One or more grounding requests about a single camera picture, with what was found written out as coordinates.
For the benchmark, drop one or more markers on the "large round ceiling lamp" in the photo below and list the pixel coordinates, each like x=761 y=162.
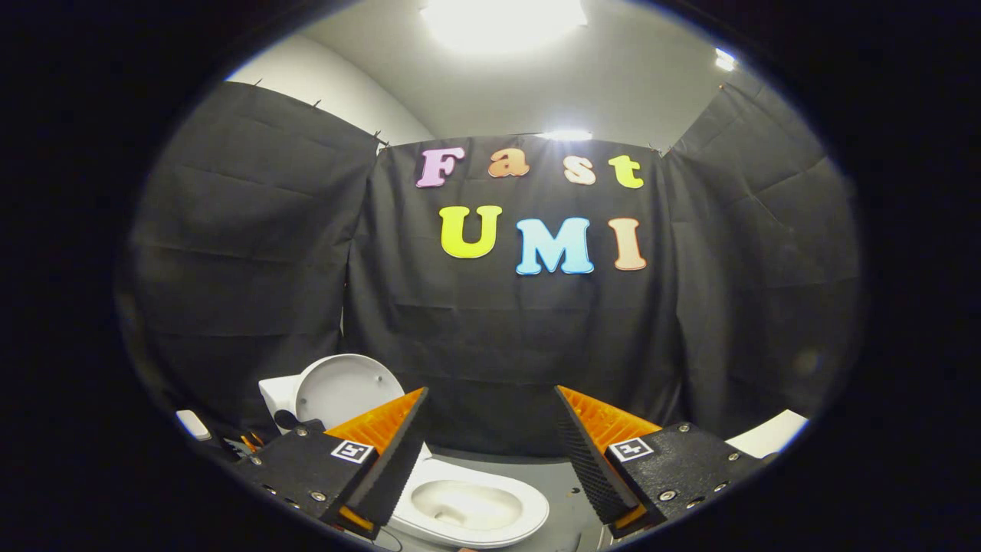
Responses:
x=502 y=23

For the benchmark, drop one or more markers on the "grey drawer cabinet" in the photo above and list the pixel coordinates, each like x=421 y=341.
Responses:
x=766 y=435

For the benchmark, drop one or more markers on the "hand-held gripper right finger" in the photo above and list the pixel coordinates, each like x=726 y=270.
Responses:
x=590 y=468

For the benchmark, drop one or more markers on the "white toilet lid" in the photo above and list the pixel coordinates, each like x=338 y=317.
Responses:
x=345 y=391

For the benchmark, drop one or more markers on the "white ceramic toilet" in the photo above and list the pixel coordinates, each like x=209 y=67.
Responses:
x=529 y=502

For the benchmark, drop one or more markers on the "small ceiling lamp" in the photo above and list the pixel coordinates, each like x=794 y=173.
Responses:
x=724 y=59

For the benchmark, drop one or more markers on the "black backdrop cloth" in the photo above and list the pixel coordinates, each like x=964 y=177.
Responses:
x=498 y=345

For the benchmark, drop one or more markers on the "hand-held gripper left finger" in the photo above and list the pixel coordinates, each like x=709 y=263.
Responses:
x=395 y=460

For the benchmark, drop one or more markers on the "small white box device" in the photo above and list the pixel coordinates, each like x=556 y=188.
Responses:
x=192 y=425

